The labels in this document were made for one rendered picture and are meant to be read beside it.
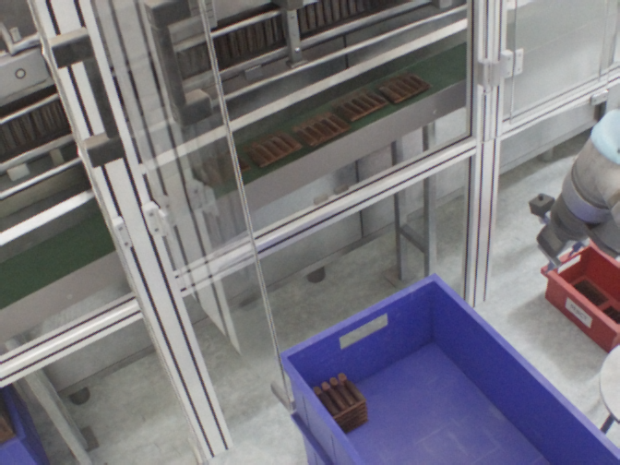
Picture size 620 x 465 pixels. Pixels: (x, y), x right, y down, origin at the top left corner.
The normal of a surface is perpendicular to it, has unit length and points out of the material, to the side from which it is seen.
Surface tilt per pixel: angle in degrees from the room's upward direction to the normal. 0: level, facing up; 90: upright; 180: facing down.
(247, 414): 0
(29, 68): 90
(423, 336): 90
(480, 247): 90
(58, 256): 2
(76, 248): 2
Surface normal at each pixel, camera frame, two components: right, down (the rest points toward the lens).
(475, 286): 0.52, 0.53
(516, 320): -0.11, -0.73
